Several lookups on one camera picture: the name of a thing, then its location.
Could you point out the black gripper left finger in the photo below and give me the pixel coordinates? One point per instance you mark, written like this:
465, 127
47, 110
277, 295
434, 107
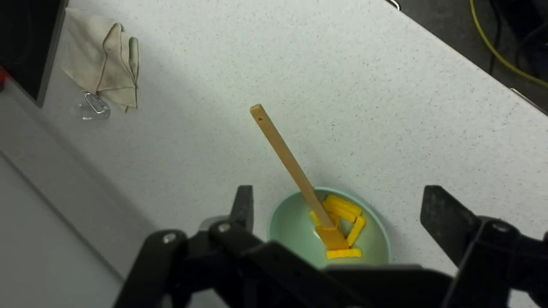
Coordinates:
242, 206

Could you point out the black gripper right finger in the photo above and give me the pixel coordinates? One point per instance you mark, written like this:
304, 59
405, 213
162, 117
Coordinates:
448, 219

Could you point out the wooden spoon yellow head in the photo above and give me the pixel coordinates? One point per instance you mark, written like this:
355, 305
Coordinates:
285, 154

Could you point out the mint green bowl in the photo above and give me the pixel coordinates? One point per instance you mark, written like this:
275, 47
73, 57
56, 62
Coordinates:
292, 228

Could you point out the yellow pasta piece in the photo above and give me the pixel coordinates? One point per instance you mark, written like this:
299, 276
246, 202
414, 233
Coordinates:
314, 218
343, 254
343, 206
357, 230

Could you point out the clear plastic piece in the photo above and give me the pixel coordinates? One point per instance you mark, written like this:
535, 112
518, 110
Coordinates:
95, 108

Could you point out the beige cloth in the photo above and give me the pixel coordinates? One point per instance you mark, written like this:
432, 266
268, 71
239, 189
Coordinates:
104, 57

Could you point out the black stove silver trim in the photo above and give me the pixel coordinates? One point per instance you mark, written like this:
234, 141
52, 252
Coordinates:
28, 40

